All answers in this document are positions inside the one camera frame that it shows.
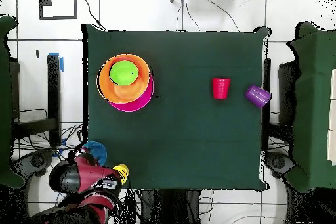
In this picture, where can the black metal stand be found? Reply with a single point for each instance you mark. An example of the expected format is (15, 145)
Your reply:
(53, 98)

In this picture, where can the small blue bowl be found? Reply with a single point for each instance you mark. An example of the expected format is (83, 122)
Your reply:
(98, 150)

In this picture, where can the yellow cup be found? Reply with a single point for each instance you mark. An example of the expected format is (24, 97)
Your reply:
(125, 167)
(123, 175)

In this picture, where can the black upright post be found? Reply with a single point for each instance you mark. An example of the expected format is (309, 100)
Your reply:
(266, 124)

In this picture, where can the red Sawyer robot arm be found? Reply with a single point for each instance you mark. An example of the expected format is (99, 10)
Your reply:
(89, 176)

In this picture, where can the small orange bowl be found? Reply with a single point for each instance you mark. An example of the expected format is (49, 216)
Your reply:
(143, 73)

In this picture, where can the white box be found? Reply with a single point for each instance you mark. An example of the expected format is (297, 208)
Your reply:
(332, 116)

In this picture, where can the black box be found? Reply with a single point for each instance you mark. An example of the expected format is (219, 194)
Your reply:
(15, 90)
(287, 95)

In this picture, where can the blue tape strip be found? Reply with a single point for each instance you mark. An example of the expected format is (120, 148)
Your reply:
(61, 65)

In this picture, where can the red cup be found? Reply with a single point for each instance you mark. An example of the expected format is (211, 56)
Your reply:
(221, 88)

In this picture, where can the small green bowl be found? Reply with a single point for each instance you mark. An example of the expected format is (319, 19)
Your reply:
(123, 73)

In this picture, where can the dark green tablecloth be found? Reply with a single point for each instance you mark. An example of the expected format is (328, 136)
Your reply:
(315, 103)
(197, 50)
(5, 103)

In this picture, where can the purple cup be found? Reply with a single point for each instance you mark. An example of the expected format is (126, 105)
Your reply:
(258, 96)

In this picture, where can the black floor tape square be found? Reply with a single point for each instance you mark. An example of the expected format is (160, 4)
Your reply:
(57, 18)

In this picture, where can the dark grey chair base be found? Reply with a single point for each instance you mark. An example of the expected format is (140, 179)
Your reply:
(36, 161)
(278, 161)

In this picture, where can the large pink bowl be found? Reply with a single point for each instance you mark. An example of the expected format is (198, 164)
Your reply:
(141, 103)

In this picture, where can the large orange bowl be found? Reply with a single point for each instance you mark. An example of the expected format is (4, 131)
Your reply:
(103, 84)

